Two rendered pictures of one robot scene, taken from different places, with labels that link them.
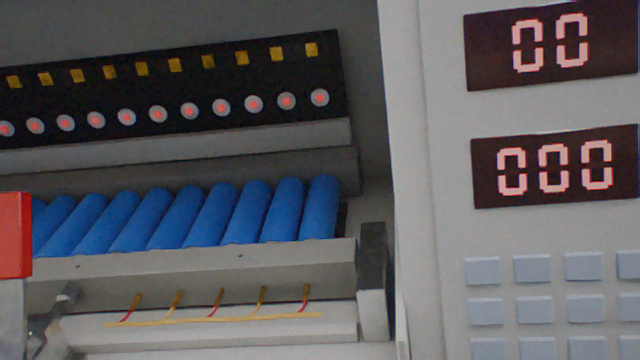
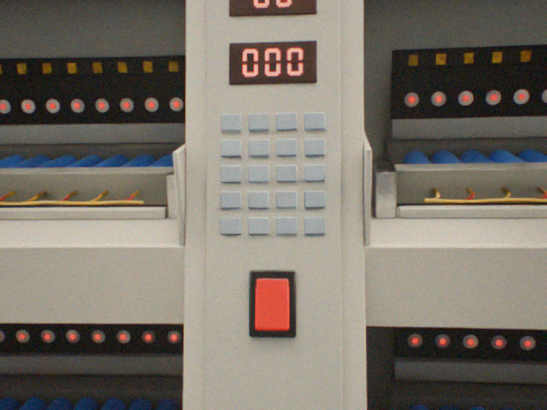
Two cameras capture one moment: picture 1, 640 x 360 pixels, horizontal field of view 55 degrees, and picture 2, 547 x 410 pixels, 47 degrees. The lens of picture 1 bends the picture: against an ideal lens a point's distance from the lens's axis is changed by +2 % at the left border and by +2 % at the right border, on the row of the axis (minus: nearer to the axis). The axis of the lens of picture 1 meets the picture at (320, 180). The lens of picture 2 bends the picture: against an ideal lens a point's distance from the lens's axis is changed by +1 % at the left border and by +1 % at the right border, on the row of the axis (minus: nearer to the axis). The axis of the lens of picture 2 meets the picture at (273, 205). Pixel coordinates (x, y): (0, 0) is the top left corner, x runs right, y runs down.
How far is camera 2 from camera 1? 20 cm
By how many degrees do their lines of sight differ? 15
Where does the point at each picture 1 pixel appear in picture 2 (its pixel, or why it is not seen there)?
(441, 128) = (213, 36)
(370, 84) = not seen: hidden behind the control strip
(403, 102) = (195, 23)
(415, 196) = (198, 79)
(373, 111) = not seen: hidden behind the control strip
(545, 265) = (265, 119)
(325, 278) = (150, 186)
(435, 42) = not seen: outside the picture
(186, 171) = (67, 147)
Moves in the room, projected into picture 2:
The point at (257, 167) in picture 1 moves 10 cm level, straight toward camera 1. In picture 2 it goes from (121, 147) to (113, 124)
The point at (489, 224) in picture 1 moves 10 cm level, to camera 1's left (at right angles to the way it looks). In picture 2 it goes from (237, 94) to (38, 89)
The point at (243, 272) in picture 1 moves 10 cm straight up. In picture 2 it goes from (93, 177) to (94, 23)
